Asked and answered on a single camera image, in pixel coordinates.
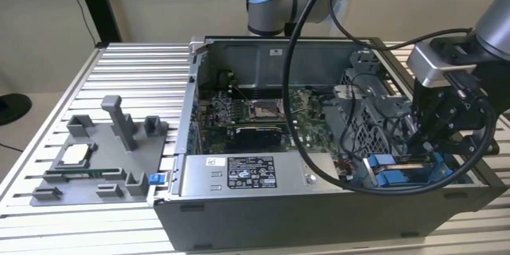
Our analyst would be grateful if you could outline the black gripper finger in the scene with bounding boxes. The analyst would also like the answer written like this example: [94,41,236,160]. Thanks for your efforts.
[405,96,460,155]
[433,131,500,156]

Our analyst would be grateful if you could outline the black disk wire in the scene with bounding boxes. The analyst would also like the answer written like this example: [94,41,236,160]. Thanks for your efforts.
[382,112,419,160]
[340,72,374,160]

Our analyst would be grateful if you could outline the hard disk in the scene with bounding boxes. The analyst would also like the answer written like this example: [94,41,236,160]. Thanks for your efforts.
[366,152,455,180]

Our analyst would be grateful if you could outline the metal disk bay cage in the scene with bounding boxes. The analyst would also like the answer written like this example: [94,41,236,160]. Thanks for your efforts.
[321,50,416,160]

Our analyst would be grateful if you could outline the blue carrier in bay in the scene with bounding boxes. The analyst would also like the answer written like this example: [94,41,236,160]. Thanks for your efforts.
[377,171,410,188]

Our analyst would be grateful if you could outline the green motherboard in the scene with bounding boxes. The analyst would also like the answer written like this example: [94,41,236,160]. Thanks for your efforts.
[197,86,344,156]

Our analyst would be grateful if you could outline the silver power supply unit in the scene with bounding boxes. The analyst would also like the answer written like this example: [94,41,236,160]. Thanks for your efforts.
[178,152,344,199]

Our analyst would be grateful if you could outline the CPU socket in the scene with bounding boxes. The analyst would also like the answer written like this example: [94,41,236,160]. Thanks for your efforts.
[246,98,290,119]

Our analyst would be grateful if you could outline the black graphics card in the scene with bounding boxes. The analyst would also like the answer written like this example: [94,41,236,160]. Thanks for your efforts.
[233,125,284,152]

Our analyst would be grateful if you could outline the black RAM slots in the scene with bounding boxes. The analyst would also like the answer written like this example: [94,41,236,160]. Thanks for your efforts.
[230,85,290,100]

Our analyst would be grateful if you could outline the open grey PC case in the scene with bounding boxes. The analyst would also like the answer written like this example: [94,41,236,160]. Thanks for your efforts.
[147,35,509,251]

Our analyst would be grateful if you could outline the blue case latch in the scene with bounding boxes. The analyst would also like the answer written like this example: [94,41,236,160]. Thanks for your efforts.
[147,173,168,186]

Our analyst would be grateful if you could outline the grey parts rack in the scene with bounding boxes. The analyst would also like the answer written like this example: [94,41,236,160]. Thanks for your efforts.
[30,95,172,208]

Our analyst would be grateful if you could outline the green RAM stick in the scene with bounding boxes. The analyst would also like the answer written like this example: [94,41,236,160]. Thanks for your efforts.
[46,168,121,178]

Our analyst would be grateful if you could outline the silver CPU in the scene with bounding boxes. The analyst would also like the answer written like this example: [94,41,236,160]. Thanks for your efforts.
[63,144,93,165]

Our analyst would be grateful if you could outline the black round base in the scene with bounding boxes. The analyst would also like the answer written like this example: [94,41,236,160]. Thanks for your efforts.
[0,93,33,127]

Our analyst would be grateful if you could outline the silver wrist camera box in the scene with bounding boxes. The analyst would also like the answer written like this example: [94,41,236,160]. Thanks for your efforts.
[406,42,480,88]

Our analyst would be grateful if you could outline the red wire bundle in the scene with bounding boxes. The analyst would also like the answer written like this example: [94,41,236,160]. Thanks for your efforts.
[336,161,356,179]

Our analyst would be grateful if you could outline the thin black camera cable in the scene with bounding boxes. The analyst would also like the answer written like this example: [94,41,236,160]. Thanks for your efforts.
[329,0,476,52]

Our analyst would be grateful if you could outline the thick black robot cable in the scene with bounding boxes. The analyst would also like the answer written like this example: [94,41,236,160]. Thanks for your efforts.
[286,0,500,198]

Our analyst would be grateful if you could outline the black metal post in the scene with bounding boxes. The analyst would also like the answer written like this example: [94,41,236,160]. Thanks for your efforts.
[74,0,123,44]

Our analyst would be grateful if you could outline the thin black wall wire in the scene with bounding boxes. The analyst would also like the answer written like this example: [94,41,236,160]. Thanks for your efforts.
[63,0,101,48]

